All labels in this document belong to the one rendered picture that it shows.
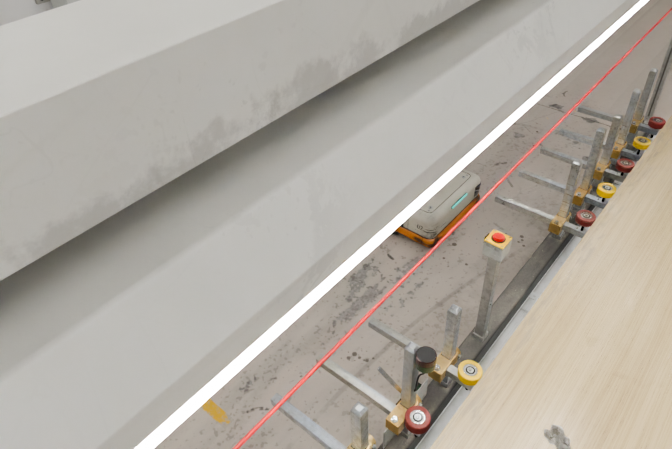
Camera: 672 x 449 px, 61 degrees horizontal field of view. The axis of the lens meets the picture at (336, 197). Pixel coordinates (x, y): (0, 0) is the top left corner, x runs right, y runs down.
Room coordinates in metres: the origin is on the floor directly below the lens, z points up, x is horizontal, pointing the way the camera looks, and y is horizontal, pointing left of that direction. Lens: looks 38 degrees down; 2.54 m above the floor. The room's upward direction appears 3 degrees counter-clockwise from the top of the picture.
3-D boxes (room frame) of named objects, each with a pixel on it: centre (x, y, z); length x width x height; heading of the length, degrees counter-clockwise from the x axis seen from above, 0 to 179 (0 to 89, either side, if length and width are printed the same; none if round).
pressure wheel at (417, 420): (0.95, -0.22, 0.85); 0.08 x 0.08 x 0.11
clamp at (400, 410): (1.00, -0.19, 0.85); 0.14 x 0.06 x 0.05; 138
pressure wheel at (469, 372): (1.11, -0.42, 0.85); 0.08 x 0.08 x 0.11
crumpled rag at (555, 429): (0.86, -0.63, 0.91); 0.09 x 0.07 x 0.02; 15
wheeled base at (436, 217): (3.01, -0.54, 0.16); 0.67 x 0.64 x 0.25; 48
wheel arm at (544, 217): (1.98, -0.94, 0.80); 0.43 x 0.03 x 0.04; 48
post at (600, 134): (2.14, -1.20, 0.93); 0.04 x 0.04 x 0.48; 48
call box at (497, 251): (1.40, -0.54, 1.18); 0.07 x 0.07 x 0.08; 48
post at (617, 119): (2.32, -1.37, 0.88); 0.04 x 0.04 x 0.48; 48
